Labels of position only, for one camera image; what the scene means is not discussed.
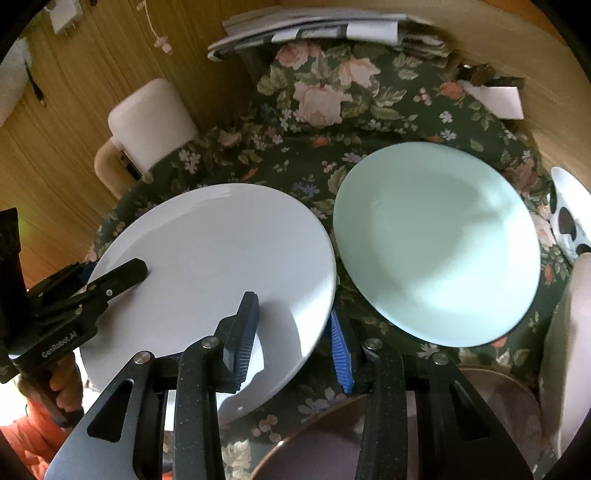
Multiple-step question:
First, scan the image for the dark brown object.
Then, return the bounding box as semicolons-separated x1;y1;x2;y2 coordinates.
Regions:
455;62;526;90

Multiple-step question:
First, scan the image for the brown plate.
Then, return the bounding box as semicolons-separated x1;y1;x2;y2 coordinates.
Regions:
249;366;552;480

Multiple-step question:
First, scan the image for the cow print bowl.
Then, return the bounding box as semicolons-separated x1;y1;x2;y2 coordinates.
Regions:
549;166;591;266

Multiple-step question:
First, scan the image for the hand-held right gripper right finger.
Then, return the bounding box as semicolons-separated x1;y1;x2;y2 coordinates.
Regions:
330;310;559;480

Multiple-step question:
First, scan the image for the white power adapter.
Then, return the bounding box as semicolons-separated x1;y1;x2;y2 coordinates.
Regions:
48;0;84;35

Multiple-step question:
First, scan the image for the light green bowl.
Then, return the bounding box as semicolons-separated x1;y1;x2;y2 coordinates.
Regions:
332;141;542;348

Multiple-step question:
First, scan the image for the white cloth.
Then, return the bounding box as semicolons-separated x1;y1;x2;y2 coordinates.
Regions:
0;39;33;125

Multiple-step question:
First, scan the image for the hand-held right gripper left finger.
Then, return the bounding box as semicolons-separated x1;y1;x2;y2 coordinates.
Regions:
58;291;262;480

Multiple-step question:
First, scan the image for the white box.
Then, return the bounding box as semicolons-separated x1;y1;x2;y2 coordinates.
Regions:
462;80;525;120

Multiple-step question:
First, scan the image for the black cable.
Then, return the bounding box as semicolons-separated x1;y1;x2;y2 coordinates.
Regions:
25;65;49;109

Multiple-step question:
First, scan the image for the white cushioned chair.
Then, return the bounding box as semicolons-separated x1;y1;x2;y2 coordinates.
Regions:
93;78;199;199
538;251;591;462

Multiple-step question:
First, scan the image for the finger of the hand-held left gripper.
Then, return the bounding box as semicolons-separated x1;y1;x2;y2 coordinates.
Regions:
27;261;95;303
34;257;149;324

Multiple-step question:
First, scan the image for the white cable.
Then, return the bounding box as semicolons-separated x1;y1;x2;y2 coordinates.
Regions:
141;0;172;54

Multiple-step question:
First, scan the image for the stack of newspapers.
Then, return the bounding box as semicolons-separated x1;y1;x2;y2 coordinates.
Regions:
207;8;453;63

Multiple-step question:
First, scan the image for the floral tablecloth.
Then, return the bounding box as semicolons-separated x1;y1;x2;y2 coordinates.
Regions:
90;39;583;480

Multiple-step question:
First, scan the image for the white plate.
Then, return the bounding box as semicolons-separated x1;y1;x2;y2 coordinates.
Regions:
79;183;338;423

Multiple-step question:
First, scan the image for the person's left hand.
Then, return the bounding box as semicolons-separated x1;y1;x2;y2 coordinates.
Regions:
48;357;86;416

